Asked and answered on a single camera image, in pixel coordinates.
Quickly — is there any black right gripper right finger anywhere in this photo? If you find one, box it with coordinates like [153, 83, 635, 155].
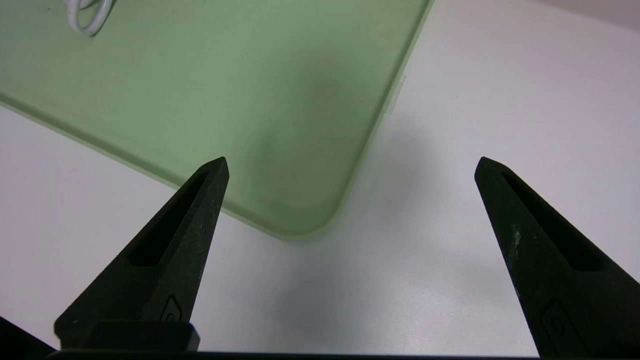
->
[474, 156, 640, 358]

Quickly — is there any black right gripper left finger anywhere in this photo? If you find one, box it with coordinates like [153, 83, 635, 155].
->
[54, 156, 231, 351]

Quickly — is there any white power strip with cable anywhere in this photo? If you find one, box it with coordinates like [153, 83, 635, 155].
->
[65, 0, 117, 37]

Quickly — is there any light green plastic tray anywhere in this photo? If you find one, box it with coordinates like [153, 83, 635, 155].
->
[0, 0, 435, 241]

